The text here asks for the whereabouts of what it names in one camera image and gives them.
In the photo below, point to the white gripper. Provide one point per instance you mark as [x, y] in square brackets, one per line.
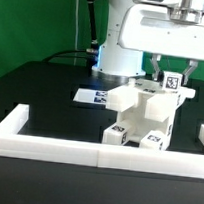
[165, 27]

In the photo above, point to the white chair back frame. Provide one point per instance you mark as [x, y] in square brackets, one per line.
[147, 98]

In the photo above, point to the white chair seat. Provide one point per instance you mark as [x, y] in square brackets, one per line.
[145, 124]

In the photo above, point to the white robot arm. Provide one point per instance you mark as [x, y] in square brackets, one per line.
[113, 59]

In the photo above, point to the white sheet with markers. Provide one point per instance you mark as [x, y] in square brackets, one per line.
[90, 96]

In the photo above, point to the white U-shaped fence frame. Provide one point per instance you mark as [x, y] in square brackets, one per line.
[13, 144]

